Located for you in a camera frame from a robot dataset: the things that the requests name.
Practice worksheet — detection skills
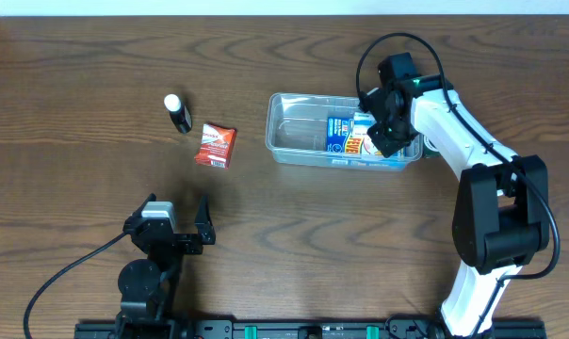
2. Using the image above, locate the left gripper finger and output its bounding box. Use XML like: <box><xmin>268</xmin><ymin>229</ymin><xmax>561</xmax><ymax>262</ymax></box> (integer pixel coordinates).
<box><xmin>131</xmin><ymin>193</ymin><xmax>156</xmax><ymax>218</ymax></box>
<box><xmin>194</xmin><ymin>196</ymin><xmax>216</xmax><ymax>245</ymax></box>

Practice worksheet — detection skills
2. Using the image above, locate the white blue Panadol box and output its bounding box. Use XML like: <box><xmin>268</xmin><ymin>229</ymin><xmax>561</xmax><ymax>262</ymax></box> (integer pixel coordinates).
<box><xmin>350</xmin><ymin>112</ymin><xmax>376</xmax><ymax>139</ymax></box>

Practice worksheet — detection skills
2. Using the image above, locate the blue Kool Fever box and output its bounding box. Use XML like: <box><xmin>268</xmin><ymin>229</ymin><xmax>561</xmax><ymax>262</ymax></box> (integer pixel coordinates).
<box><xmin>326</xmin><ymin>116</ymin><xmax>382</xmax><ymax>156</ymax></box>

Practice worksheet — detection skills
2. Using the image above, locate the red orange sachet packet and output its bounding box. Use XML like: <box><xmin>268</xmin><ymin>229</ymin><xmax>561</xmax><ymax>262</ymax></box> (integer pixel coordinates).
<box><xmin>194</xmin><ymin>123</ymin><xmax>236</xmax><ymax>169</ymax></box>

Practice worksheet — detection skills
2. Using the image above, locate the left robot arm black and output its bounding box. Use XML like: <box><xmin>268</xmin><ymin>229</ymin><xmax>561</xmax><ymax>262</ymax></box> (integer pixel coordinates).
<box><xmin>118</xmin><ymin>194</ymin><xmax>216</xmax><ymax>323</ymax></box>

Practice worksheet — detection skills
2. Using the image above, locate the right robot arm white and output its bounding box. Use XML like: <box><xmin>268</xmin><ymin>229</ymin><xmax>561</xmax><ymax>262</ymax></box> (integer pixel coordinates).
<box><xmin>358</xmin><ymin>73</ymin><xmax>560</xmax><ymax>338</ymax></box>

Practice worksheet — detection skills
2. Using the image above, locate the clear plastic container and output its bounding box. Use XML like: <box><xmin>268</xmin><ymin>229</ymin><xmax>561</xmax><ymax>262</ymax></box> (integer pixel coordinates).
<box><xmin>266</xmin><ymin>93</ymin><xmax>423</xmax><ymax>171</ymax></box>

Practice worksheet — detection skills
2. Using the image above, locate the black bottle white cap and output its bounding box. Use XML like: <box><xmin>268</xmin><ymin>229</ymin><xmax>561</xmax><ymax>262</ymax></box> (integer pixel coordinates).
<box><xmin>164</xmin><ymin>94</ymin><xmax>192</xmax><ymax>134</ymax></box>

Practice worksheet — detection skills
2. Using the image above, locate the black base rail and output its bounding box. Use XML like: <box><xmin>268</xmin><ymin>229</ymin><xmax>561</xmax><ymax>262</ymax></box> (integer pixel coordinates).
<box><xmin>73</xmin><ymin>317</ymin><xmax>548</xmax><ymax>339</ymax></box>

